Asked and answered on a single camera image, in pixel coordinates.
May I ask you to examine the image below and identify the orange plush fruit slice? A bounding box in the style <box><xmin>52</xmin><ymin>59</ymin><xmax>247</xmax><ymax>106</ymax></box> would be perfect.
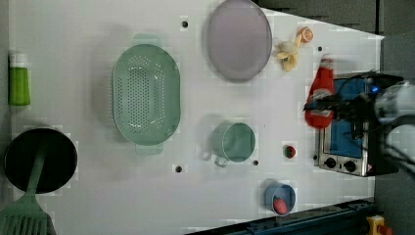
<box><xmin>299</xmin><ymin>26</ymin><xmax>313</xmax><ymax>43</ymax></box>

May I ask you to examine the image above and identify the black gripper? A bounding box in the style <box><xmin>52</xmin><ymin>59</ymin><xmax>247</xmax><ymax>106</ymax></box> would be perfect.
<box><xmin>303</xmin><ymin>93</ymin><xmax>376</xmax><ymax>122</ymax></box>

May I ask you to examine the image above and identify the yellow red emergency button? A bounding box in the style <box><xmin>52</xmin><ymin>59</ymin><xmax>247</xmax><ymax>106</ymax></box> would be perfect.
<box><xmin>366</xmin><ymin>215</ymin><xmax>393</xmax><ymax>235</ymax></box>

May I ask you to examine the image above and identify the blue cup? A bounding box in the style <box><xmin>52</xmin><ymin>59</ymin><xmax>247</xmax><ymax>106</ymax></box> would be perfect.
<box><xmin>264</xmin><ymin>181</ymin><xmax>296</xmax><ymax>216</ymax></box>

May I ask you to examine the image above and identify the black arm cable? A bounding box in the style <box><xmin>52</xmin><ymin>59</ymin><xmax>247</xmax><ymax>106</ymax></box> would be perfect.
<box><xmin>350</xmin><ymin>70</ymin><xmax>415</xmax><ymax>172</ymax></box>

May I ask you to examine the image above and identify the green mug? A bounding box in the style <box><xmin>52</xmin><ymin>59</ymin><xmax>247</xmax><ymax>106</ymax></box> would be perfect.
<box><xmin>212</xmin><ymin>121</ymin><xmax>256</xmax><ymax>167</ymax></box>

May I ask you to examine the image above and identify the yellow plush banana peel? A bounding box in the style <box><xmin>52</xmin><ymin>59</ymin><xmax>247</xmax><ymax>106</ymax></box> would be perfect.
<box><xmin>275</xmin><ymin>34</ymin><xmax>301</xmax><ymax>71</ymax></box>

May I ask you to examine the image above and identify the green plastic spatula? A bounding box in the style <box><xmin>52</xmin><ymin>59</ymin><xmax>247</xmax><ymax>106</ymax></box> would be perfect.
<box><xmin>0</xmin><ymin>145</ymin><xmax>48</xmax><ymax>235</ymax></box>

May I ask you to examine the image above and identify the black round pot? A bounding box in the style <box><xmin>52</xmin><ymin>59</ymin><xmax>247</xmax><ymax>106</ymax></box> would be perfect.
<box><xmin>4</xmin><ymin>127</ymin><xmax>77</xmax><ymax>194</ymax></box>

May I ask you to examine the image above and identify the lilac round plate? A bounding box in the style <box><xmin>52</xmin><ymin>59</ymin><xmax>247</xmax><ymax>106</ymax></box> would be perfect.
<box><xmin>207</xmin><ymin>0</ymin><xmax>273</xmax><ymax>81</ymax></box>

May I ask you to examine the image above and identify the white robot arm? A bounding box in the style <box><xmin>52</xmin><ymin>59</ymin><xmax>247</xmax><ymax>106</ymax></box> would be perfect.
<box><xmin>303</xmin><ymin>79</ymin><xmax>414</xmax><ymax>177</ymax></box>

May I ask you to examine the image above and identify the red plush strawberry in cup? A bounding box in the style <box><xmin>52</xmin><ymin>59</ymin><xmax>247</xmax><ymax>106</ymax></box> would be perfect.
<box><xmin>273</xmin><ymin>198</ymin><xmax>288</xmax><ymax>214</ymax></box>

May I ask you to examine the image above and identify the silver toaster oven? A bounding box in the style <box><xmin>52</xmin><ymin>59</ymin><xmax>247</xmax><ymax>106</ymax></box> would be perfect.
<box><xmin>317</xmin><ymin>73</ymin><xmax>403</xmax><ymax>177</ymax></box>

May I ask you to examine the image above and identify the green oval colander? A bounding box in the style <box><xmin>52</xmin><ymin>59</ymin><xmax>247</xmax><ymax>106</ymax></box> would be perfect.
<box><xmin>112</xmin><ymin>33</ymin><xmax>181</xmax><ymax>156</ymax></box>

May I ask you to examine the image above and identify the red plush ketchup bottle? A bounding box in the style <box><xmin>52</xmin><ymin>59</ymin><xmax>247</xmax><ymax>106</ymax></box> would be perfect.
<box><xmin>304</xmin><ymin>58</ymin><xmax>335</xmax><ymax>129</ymax></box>

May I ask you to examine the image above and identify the small red green toy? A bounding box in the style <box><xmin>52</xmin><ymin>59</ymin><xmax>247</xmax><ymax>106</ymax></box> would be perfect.
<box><xmin>283</xmin><ymin>145</ymin><xmax>297</xmax><ymax>159</ymax></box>

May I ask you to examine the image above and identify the green bottle white cap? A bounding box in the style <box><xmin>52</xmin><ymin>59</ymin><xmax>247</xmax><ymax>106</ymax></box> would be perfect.
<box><xmin>9</xmin><ymin>53</ymin><xmax>30</xmax><ymax>106</ymax></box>

